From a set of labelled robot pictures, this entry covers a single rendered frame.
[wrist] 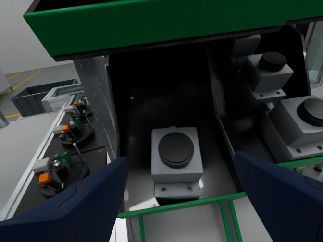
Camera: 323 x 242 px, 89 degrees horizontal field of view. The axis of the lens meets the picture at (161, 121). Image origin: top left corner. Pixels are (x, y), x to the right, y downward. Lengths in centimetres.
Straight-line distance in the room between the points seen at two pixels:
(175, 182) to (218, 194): 6
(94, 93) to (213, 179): 17
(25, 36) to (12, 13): 93
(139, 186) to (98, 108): 11
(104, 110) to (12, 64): 1138
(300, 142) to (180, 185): 14
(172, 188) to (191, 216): 17
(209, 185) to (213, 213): 14
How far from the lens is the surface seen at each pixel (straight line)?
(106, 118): 23
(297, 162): 24
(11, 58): 1153
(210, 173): 21
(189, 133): 16
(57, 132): 90
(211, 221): 34
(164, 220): 33
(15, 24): 1124
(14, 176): 99
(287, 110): 22
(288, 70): 27
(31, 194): 66
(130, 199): 20
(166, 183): 17
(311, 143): 25
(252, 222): 39
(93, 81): 21
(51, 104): 151
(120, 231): 46
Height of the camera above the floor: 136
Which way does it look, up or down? 31 degrees down
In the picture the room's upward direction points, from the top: 8 degrees counter-clockwise
